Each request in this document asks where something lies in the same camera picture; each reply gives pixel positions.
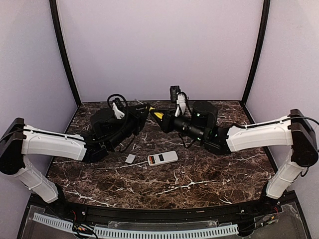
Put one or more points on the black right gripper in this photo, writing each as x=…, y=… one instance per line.
x=167, y=122

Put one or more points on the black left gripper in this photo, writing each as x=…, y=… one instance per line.
x=136, y=117

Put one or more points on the yellow handled screwdriver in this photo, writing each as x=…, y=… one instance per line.
x=157, y=114

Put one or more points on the white remote control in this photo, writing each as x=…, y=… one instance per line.
x=163, y=158

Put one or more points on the grey battery cover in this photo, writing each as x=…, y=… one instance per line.
x=130, y=158

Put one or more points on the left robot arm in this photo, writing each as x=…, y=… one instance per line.
x=110, y=127

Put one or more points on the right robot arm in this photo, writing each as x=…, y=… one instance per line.
x=292, y=130

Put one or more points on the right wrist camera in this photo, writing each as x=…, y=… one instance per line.
x=179, y=98

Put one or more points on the white slotted cable duct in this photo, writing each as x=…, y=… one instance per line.
x=126, y=231

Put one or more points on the black front table rail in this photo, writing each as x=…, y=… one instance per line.
x=236, y=213

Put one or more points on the black frame post left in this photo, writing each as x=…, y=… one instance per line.
x=63, y=51

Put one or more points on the black frame post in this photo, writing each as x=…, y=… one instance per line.
x=257, y=52
x=63, y=51

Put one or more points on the black frame post right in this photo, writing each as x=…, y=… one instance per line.
x=257, y=52

